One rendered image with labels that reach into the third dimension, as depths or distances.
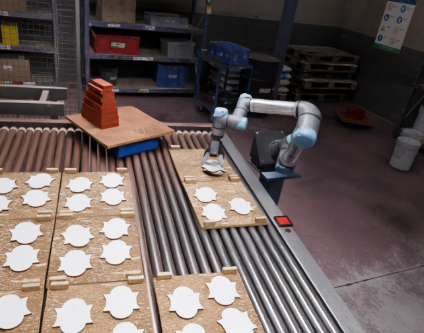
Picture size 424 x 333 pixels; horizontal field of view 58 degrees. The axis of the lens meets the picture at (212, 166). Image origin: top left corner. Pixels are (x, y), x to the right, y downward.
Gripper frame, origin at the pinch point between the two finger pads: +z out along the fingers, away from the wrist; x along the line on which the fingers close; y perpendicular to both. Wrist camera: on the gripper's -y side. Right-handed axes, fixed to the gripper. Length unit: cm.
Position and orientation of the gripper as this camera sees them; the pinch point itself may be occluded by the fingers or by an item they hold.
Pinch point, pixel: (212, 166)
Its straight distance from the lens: 230.2
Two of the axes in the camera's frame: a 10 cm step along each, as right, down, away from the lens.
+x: -9.9, -1.5, 0.0
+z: -1.4, 8.8, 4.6
